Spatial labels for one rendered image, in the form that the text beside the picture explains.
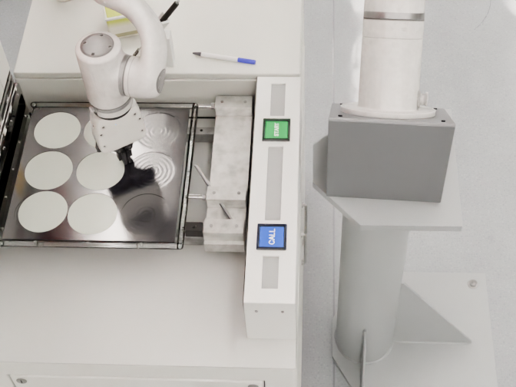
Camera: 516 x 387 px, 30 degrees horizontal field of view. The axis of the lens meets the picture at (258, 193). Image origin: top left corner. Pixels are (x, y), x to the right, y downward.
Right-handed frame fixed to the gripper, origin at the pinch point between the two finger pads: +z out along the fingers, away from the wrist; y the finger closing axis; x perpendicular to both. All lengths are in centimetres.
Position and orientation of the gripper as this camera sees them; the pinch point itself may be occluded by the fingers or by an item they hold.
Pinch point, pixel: (124, 153)
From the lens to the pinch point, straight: 201.4
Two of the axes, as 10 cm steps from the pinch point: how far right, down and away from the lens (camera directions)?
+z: 0.4, 5.9, 8.1
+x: -4.8, -7.0, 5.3
